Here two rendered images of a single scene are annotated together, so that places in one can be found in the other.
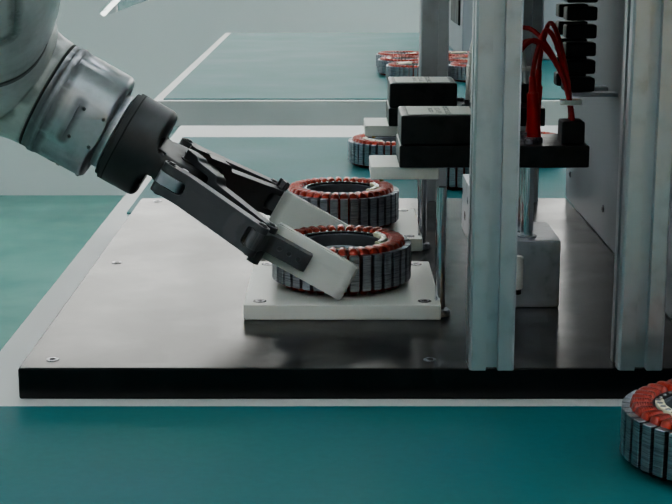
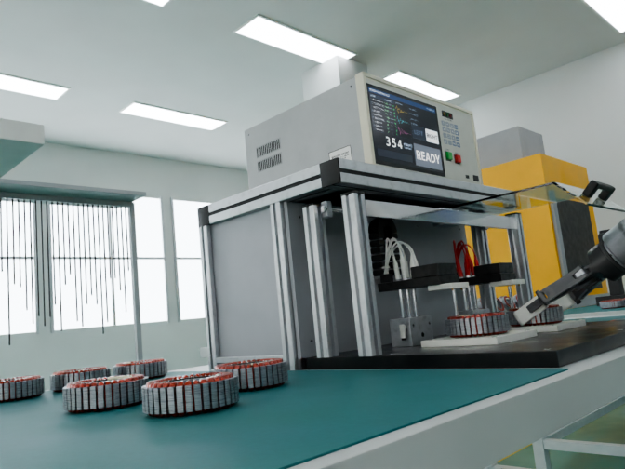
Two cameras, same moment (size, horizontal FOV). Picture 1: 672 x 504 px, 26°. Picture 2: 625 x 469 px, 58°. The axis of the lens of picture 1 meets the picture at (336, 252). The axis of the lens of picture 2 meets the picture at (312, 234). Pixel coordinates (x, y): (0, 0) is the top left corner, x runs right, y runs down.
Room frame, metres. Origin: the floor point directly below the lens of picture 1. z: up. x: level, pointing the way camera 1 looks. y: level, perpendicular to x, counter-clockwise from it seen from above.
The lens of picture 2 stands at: (2.33, 0.53, 0.84)
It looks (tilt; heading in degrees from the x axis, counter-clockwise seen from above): 8 degrees up; 225
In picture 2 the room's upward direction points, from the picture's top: 6 degrees counter-clockwise
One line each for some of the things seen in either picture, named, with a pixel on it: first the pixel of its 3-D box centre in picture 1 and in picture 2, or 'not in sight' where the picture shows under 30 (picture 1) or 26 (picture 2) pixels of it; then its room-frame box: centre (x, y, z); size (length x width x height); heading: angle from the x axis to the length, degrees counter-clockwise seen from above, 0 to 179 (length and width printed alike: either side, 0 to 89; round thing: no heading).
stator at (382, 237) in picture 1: (341, 258); (534, 315); (1.14, 0.00, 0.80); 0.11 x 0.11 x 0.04
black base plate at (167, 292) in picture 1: (358, 274); (503, 341); (1.26, -0.02, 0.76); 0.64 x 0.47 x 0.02; 0
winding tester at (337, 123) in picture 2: not in sight; (364, 159); (1.25, -0.33, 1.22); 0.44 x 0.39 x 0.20; 0
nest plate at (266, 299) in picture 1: (341, 288); (536, 327); (1.14, 0.00, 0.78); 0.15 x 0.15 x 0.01; 0
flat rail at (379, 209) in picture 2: not in sight; (448, 217); (1.26, -0.10, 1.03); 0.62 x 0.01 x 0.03; 0
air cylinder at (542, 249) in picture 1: (521, 262); (473, 321); (1.14, -0.15, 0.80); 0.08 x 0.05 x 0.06; 0
